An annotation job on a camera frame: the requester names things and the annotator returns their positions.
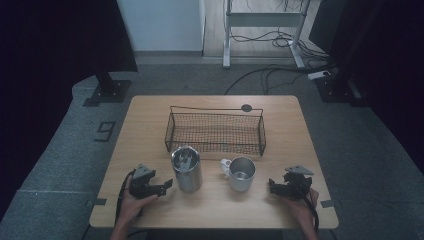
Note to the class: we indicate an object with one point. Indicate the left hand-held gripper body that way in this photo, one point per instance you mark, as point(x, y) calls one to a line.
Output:
point(141, 186)

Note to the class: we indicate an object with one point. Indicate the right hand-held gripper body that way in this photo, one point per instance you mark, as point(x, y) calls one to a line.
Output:
point(296, 183)

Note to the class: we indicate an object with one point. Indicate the tall stainless steel tumbler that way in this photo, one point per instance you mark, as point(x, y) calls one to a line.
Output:
point(188, 176)

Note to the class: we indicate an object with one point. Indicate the person's left hand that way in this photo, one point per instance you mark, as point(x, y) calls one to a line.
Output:
point(131, 208)

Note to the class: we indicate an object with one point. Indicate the person's right hand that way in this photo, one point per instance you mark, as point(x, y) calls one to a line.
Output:
point(305, 208)

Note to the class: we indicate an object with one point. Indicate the grey tape strip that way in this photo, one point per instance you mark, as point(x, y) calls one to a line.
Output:
point(99, 201)

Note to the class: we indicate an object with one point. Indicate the black tape floor number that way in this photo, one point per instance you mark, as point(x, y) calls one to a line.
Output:
point(106, 131)

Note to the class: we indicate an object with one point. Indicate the black round table grommet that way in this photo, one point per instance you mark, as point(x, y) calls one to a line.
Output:
point(246, 107)

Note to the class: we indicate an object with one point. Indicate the black metal stand base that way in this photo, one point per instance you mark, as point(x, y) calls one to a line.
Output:
point(111, 91)
point(336, 90)

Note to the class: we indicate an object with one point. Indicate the white power strip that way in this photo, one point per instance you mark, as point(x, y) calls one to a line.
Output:
point(318, 75)

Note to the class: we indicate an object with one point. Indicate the black curtain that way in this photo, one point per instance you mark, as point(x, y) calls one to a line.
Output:
point(50, 66)
point(383, 50)

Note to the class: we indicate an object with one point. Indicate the white metal desk frame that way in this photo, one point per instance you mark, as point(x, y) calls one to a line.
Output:
point(263, 19)

